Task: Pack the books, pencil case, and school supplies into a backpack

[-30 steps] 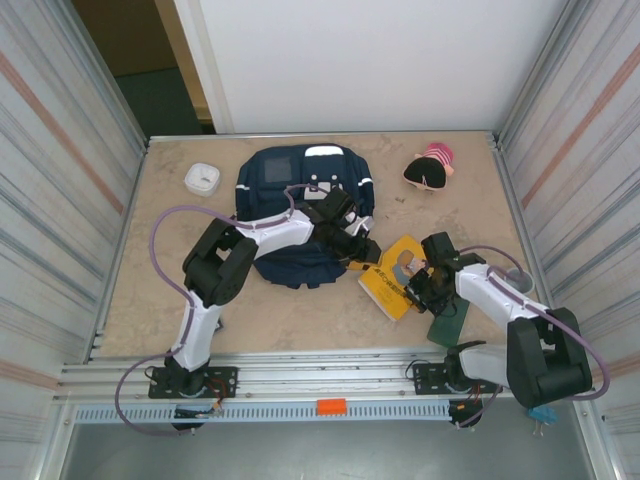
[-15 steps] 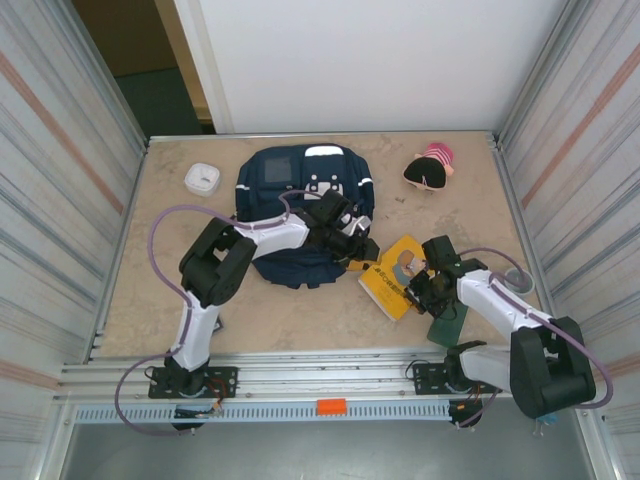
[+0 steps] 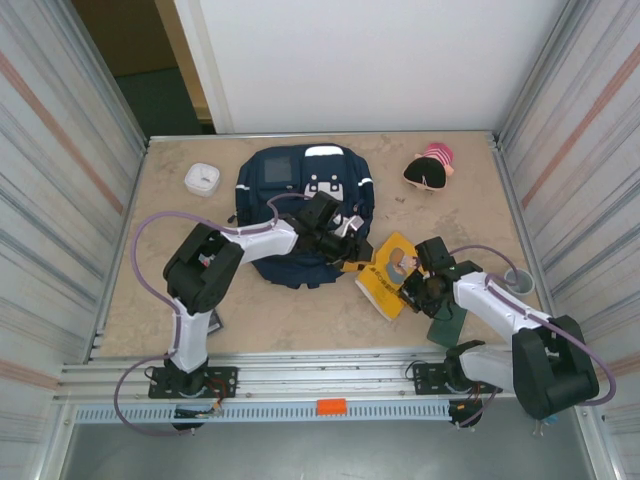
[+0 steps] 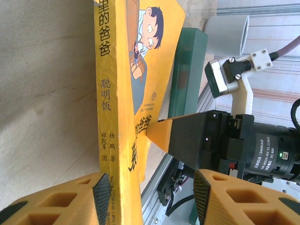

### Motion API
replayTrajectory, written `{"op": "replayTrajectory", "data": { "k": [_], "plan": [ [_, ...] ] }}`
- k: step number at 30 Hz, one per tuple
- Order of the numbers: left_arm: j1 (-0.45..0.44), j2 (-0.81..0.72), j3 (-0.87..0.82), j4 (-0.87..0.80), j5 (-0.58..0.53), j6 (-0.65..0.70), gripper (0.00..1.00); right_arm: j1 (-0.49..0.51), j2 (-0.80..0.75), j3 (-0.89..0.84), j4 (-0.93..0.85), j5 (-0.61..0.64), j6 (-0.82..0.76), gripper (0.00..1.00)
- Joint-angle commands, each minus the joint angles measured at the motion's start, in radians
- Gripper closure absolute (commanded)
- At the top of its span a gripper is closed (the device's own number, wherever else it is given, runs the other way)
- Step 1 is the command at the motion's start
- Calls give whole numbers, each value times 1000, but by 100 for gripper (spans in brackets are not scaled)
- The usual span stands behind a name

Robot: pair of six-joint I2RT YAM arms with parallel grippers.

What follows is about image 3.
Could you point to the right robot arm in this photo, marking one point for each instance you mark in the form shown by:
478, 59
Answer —
550, 370

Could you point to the tan wooden door frame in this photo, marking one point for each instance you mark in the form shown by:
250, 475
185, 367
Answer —
185, 50

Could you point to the navy blue backpack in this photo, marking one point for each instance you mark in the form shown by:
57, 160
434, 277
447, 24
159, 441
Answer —
270, 200

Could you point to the dark green booklet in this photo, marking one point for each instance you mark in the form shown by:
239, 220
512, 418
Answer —
447, 330

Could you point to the aluminium mounting rail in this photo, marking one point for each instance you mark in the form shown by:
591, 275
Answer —
325, 375

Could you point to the grey plastic cup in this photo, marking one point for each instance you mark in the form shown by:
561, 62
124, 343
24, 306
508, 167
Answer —
520, 281

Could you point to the orange plastic block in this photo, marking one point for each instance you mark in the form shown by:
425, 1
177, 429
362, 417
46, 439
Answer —
332, 406

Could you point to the yellow paperback book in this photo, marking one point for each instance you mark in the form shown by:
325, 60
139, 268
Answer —
382, 285

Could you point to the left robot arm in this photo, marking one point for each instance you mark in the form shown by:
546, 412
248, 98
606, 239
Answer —
200, 270

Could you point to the plush doll pink striped shirt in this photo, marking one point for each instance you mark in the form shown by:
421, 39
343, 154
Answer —
425, 172

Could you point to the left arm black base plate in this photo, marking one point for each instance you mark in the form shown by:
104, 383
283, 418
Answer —
225, 375

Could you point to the small black calculator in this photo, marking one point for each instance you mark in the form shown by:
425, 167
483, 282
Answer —
216, 322

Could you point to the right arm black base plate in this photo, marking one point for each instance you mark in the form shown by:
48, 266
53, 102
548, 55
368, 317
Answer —
425, 375

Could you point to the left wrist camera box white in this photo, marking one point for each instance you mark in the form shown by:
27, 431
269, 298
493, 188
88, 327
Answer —
350, 225

